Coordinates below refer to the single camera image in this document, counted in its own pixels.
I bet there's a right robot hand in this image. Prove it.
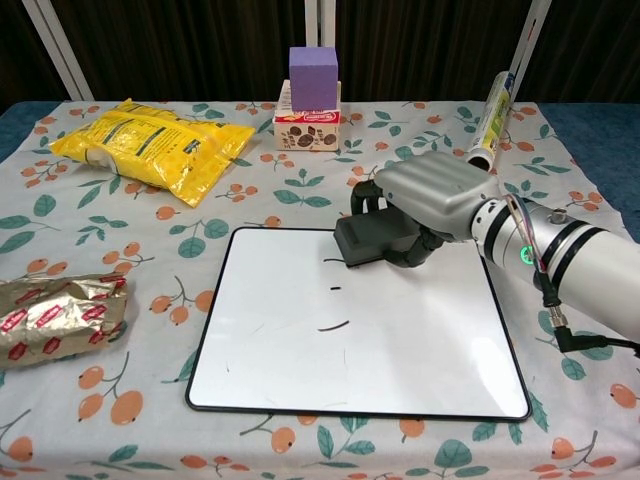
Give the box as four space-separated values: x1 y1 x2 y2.
349 152 501 267

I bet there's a dark grey whiteboard eraser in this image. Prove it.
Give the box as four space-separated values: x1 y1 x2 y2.
333 207 419 269

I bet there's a rolled green and white tube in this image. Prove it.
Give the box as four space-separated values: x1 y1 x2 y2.
464 71 516 170

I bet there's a purple topped carton box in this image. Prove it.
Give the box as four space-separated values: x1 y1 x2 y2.
273 79 342 151

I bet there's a purple foam cube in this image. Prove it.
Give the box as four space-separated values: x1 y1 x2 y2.
288 46 341 112

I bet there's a black curtain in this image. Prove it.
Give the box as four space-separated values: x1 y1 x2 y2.
0 0 640 114

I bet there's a yellow snack bag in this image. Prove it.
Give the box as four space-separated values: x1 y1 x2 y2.
49 98 257 209

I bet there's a floral tablecloth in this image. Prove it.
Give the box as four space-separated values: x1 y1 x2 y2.
0 99 640 480

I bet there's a gold foil snack pack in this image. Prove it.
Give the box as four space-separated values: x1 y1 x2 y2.
0 273 129 371

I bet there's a white frame post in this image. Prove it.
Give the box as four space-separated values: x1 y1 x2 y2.
304 0 336 51
22 0 94 101
507 0 554 101

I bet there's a white whiteboard with black frame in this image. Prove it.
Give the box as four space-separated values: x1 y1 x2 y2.
185 227 532 420

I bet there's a black arm connector cable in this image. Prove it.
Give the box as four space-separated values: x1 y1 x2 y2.
537 272 640 359

